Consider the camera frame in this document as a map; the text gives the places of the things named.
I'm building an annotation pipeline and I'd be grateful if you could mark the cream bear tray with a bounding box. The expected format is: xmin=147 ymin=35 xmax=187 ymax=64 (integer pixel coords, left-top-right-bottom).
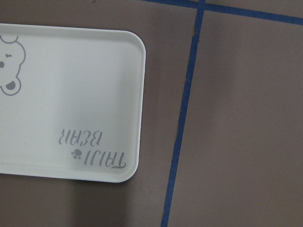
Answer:
xmin=0 ymin=24 xmax=146 ymax=183

